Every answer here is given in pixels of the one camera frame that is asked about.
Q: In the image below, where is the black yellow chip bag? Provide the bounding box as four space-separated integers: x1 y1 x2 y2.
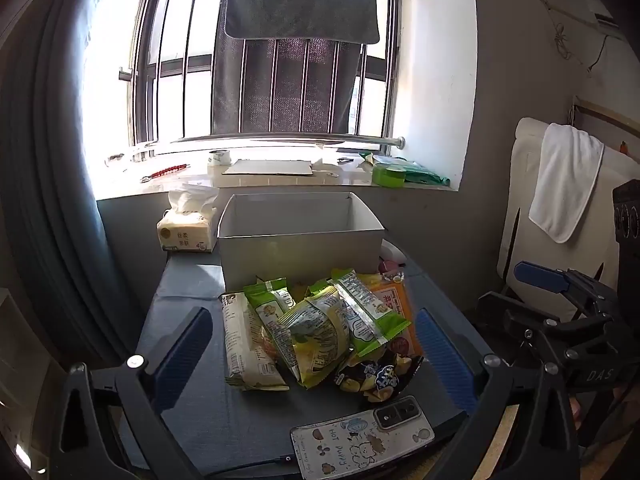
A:
333 347 424 404

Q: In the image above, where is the white long snack pack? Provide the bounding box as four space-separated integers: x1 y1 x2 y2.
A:
221 292 290 391

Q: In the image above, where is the orange cheese snack pack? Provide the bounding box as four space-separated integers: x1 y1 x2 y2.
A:
368 274 423 358

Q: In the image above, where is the green white cracker pack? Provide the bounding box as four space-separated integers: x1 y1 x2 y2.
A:
307 269 411 358

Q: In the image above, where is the yellow green chip bag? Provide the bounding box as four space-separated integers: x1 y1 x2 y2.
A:
282 285 350 389

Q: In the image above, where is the green seaweed snack pack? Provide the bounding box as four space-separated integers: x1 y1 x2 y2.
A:
243 278 295 359

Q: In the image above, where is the white towel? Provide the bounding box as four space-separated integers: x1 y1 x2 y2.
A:
528 122 605 244

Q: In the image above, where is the smartphone with cartoon case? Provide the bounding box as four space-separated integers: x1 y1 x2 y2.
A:
291 396 435 480

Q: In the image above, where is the tissue paper pack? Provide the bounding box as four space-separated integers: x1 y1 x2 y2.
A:
156 184 218 252

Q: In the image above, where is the green wipes pack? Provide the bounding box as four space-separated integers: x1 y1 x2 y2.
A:
360 152 450 188

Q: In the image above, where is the green round tin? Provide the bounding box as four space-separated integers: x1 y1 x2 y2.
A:
371 164 406 188

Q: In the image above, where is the white cardboard storage box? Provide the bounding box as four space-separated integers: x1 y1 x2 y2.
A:
217 192 384 292

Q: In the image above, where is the grey cardboard sheet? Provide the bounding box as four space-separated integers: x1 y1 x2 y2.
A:
224 159 314 177

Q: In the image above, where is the dark hanging towel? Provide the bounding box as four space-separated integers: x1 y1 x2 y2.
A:
212 0 380 134

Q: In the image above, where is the red bead string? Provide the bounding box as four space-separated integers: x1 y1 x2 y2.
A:
141 161 190 184

